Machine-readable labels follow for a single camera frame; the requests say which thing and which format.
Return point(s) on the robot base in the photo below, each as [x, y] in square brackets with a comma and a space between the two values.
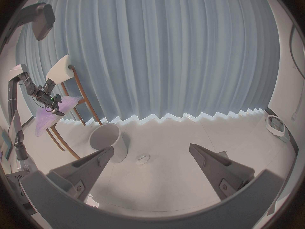
[16, 187]

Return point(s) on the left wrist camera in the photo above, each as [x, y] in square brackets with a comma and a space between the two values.
[57, 98]

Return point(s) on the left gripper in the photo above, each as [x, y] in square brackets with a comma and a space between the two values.
[46, 99]

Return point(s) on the white trash bin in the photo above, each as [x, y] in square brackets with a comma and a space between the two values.
[119, 147]

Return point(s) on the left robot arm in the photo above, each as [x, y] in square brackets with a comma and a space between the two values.
[13, 99]

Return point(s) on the white paper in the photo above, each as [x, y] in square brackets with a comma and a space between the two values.
[143, 158]

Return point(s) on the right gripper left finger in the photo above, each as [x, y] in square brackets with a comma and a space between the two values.
[78, 175]

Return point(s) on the purple plastic bag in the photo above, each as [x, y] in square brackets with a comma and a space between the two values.
[44, 123]

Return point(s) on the pale blue curtain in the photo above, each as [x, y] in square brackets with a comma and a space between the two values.
[154, 56]

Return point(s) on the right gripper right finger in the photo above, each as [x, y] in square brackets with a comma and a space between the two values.
[224, 173]

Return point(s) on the white cushioned wooden chair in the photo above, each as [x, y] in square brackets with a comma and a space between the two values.
[59, 70]

